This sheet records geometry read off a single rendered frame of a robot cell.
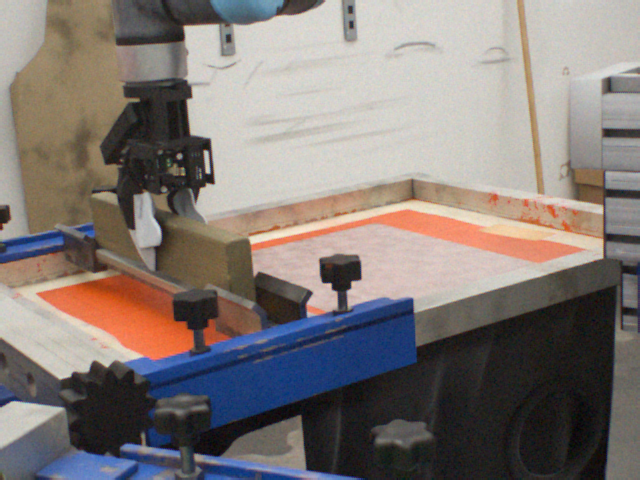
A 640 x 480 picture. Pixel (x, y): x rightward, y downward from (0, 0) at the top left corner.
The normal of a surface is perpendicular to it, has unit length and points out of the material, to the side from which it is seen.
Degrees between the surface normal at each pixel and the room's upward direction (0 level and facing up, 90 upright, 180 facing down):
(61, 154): 88
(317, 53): 90
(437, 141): 90
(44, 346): 0
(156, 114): 90
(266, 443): 0
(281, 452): 0
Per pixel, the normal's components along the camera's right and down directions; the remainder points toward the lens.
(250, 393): 0.56, 0.16
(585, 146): -0.58, 0.24
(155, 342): -0.07, -0.97
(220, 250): -0.83, 0.21
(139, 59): -0.17, 0.25
